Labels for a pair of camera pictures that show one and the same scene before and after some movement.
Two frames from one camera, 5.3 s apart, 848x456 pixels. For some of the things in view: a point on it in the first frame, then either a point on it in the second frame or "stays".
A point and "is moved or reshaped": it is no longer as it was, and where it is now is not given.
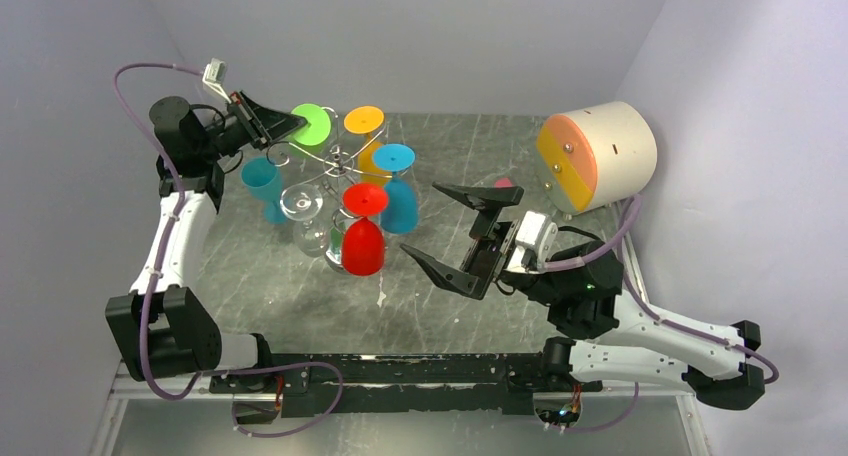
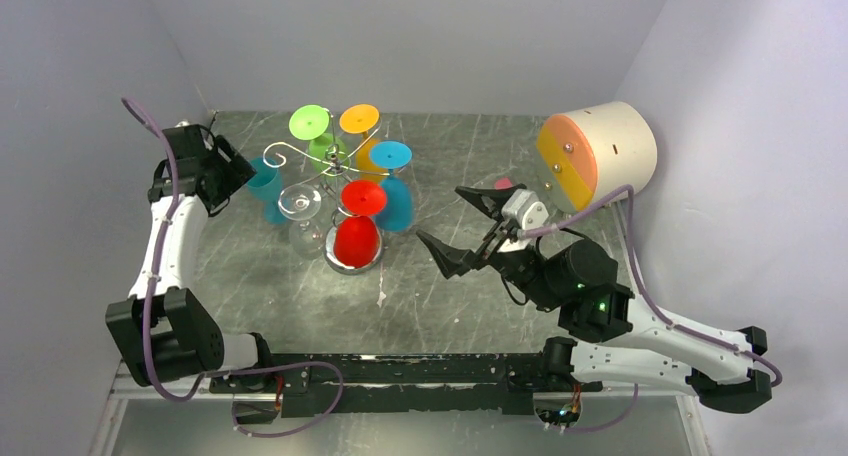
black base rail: x=328 y=385 stays
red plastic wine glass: x=362 y=252 is moved or reshaped
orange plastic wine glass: x=364 y=120 stays
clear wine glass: x=304 y=202 stays
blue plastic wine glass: x=401 y=214 stays
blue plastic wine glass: x=263 y=179 stays
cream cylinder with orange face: x=596 y=156 stays
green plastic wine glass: x=318 y=130 is moved or reshaped
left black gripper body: x=235 y=132 -> x=228 y=176
